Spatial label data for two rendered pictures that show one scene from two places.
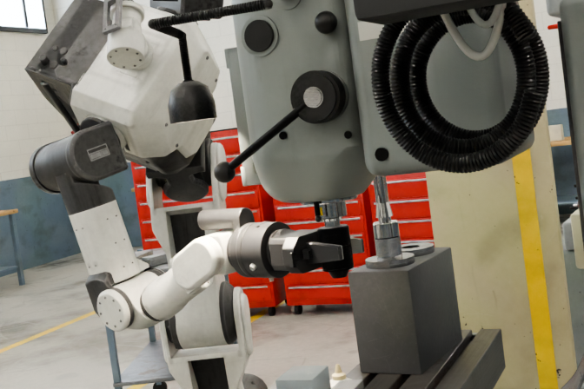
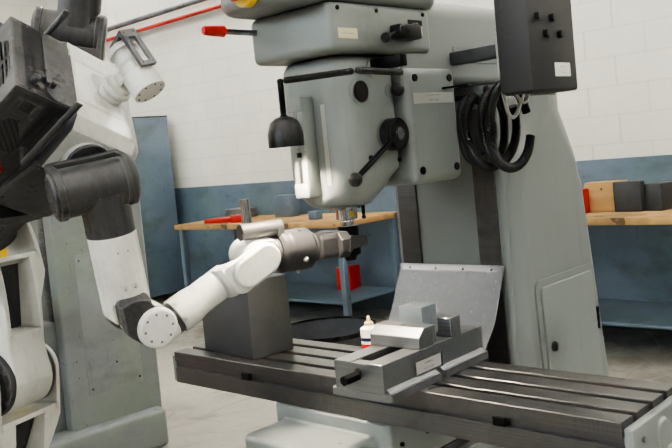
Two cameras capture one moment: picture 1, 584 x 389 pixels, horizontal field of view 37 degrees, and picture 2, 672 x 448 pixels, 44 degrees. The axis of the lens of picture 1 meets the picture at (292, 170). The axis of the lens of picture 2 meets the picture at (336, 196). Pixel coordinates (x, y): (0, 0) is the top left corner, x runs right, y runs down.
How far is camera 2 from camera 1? 182 cm
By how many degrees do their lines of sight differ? 71
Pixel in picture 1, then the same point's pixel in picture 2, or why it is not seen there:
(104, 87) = (101, 116)
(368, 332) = (260, 326)
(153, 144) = not seen: hidden behind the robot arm
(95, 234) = (137, 255)
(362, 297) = (256, 299)
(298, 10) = (377, 79)
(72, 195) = (122, 217)
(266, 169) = not seen: hidden behind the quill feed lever
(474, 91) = (453, 138)
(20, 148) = not seen: outside the picture
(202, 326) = (37, 381)
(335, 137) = (393, 160)
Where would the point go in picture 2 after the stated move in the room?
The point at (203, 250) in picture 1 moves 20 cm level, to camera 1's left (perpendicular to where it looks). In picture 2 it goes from (273, 251) to (229, 267)
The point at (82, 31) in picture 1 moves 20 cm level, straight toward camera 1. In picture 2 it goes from (44, 57) to (147, 45)
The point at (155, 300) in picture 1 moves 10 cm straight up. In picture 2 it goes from (197, 309) to (192, 258)
